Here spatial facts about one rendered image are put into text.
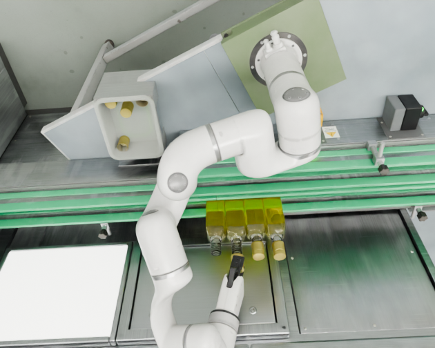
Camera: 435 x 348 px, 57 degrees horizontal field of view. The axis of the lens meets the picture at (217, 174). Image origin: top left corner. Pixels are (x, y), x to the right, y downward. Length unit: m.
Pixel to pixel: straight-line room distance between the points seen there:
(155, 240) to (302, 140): 0.37
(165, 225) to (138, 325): 0.44
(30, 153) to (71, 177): 0.60
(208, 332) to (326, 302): 0.47
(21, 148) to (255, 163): 1.36
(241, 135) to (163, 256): 0.29
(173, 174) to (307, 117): 0.30
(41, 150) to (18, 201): 0.58
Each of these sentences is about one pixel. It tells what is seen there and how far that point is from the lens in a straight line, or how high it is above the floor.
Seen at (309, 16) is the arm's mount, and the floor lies 0.82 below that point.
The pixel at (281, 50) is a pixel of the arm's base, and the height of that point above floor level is 0.87.
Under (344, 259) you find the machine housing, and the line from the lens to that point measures 1.34.
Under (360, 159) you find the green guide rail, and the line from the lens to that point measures 1.23.
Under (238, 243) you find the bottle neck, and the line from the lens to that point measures 1.13.
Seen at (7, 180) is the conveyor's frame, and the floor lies 0.84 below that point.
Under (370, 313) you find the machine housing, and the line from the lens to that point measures 1.26.
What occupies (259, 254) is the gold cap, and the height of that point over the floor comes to 1.16.
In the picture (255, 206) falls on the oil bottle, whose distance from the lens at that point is 1.20.
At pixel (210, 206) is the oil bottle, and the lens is 1.21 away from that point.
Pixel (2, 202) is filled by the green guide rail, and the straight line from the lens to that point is 1.44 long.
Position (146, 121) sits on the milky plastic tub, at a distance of 1.29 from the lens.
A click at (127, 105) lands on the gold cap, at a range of 1.23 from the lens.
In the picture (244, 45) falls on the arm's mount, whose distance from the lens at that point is 1.09.
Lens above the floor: 1.82
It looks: 48 degrees down
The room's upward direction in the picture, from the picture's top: 179 degrees clockwise
